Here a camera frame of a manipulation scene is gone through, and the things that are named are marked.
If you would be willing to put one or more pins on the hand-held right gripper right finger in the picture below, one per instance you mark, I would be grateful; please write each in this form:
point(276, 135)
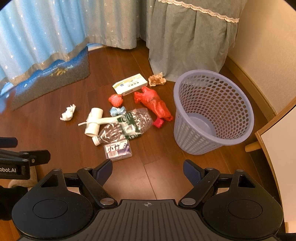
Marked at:
point(191, 172)

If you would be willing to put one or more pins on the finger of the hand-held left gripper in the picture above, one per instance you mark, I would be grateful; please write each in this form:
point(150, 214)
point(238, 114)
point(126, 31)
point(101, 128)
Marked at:
point(8, 142)
point(34, 156)

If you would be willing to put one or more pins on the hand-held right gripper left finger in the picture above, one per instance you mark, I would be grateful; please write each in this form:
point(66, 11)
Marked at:
point(104, 171)

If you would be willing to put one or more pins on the lilac plastic mesh wastebasket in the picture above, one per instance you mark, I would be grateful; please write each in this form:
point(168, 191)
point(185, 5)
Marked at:
point(185, 132)

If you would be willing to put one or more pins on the white plastic spoon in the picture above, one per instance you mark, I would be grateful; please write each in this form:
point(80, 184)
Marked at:
point(106, 119)

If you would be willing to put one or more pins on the white tissue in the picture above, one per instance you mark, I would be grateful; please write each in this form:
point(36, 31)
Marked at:
point(67, 113)

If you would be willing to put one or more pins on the crushed clear plastic bottle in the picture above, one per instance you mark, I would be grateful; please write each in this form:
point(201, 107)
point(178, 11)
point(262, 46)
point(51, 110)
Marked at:
point(136, 120)

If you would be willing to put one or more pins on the red plastic bag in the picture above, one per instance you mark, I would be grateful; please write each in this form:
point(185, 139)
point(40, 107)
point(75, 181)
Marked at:
point(152, 102)

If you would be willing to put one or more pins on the white and yellow medicine box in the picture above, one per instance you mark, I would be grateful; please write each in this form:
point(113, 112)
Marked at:
point(129, 84)

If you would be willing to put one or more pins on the beige fuzzy cloth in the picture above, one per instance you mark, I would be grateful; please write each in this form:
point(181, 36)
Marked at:
point(20, 182)

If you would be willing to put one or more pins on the small clear purple-label box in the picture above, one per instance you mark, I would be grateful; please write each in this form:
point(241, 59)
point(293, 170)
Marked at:
point(118, 150)

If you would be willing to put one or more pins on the white cardboard tube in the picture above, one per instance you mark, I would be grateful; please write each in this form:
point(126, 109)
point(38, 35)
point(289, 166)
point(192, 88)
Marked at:
point(92, 129)

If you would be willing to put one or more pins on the small pink crumpled wrapper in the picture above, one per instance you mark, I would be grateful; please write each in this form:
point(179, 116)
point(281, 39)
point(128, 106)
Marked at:
point(158, 122)

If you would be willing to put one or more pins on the crumpled light blue wrapper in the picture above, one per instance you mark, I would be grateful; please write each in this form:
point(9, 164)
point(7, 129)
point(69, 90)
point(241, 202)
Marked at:
point(116, 111)

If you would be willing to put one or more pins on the red foam fruit net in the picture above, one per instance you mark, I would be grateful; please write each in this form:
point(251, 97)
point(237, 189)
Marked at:
point(115, 100)

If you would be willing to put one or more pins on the grey and blue doormat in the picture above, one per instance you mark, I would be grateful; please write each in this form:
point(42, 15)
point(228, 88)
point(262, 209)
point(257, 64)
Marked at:
point(57, 75)

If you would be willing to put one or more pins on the white wood-framed furniture panel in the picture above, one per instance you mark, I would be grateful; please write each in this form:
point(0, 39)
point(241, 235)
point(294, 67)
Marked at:
point(283, 153)

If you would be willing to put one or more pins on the crumpled brown paper ball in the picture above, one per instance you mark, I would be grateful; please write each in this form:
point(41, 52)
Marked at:
point(157, 79)

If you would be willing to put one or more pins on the light blue starred curtain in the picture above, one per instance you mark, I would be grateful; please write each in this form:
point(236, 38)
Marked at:
point(34, 27)

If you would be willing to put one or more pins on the grey curtain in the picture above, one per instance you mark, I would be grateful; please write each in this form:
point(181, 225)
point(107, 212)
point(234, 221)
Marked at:
point(185, 41)

